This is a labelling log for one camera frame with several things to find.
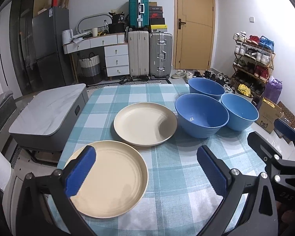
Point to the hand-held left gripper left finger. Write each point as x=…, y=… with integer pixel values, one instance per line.
x=80, y=174

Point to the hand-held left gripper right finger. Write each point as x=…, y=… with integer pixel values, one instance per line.
x=212, y=172

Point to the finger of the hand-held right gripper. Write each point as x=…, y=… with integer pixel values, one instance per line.
x=263, y=146
x=286, y=129

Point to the beige round plate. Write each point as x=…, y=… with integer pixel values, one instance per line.
x=113, y=179
x=143, y=124

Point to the blue bowl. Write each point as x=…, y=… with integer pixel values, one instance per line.
x=238, y=114
x=205, y=86
x=201, y=116

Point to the brown honeycomb patterned box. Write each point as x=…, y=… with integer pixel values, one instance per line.
x=291, y=116

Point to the cardboard box with cat print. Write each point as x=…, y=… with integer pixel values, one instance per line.
x=269, y=118

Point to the purple bag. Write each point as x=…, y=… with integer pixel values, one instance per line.
x=272, y=92

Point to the teal checked tablecloth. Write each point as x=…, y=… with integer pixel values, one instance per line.
x=172, y=167

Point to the yellow plastic bag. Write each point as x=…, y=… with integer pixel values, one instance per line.
x=244, y=89

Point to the grey marble coffee table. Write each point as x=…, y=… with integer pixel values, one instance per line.
x=49, y=113

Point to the wooden shoe rack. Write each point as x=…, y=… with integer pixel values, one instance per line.
x=254, y=61

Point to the group of loose shoes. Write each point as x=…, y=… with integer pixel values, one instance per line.
x=199, y=75

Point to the grey sofa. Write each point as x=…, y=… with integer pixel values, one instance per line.
x=1, y=113

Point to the woven laundry basket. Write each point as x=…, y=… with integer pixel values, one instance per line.
x=89, y=67

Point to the white dresser with drawers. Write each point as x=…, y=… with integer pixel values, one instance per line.
x=115, y=59

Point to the grey refrigerator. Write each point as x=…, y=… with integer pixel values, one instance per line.
x=51, y=49

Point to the silver suitcase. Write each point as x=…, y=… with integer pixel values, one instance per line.
x=160, y=54

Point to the beige suitcase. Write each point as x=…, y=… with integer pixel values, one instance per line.
x=138, y=54

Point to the wooden door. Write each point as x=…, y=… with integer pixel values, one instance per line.
x=195, y=29

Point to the white electric kettle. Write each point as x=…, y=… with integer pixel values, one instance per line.
x=67, y=36

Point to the dark glass cabinet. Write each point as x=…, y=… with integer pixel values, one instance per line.
x=22, y=41

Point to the oval mirror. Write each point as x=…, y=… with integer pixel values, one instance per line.
x=88, y=24

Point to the clear water bottle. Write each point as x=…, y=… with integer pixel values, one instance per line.
x=105, y=25

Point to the yellow black shoe box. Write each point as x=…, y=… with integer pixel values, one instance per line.
x=158, y=28

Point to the black handbag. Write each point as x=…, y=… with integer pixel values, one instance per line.
x=118, y=18

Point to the black red shoe box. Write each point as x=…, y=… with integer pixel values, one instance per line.
x=156, y=11

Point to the teal suitcase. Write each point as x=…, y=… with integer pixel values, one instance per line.
x=138, y=9

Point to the white light switch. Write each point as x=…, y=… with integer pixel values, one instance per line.
x=252, y=19

